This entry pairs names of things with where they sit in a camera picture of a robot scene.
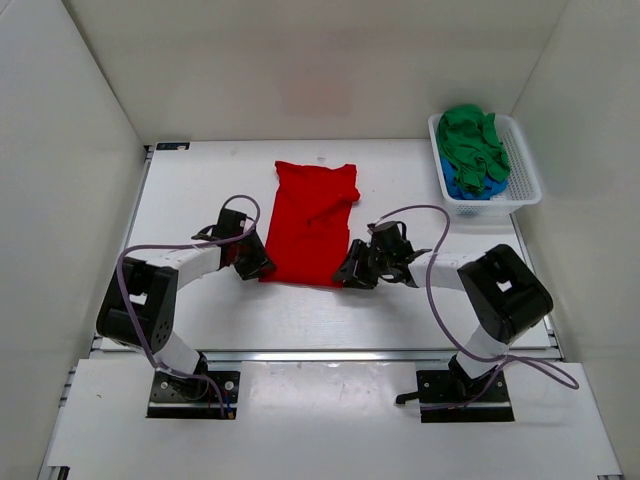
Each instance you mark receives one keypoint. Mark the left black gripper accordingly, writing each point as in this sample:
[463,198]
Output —
[259,260]

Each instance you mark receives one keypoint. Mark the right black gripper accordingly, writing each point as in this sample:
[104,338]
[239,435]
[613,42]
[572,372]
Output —
[353,273]

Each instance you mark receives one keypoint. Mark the red t shirt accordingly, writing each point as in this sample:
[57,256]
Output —
[308,236]

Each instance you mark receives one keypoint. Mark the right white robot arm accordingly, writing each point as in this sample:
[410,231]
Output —
[506,297]

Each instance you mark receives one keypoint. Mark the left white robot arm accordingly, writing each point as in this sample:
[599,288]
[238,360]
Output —
[139,307]

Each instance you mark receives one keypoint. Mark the dark label sticker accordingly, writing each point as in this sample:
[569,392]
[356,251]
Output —
[172,146]

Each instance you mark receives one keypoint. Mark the green t shirt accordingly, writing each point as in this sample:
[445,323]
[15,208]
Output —
[468,142]

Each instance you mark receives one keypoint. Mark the white plastic basket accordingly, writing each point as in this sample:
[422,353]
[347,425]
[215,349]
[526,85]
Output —
[522,187]

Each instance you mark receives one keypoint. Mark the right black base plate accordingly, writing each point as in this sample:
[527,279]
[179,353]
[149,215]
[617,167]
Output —
[442,400]

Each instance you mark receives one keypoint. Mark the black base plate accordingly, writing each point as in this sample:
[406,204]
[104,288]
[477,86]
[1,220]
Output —
[171,397]
[442,400]

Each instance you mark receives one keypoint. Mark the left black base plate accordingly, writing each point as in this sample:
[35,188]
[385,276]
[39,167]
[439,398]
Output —
[171,397]

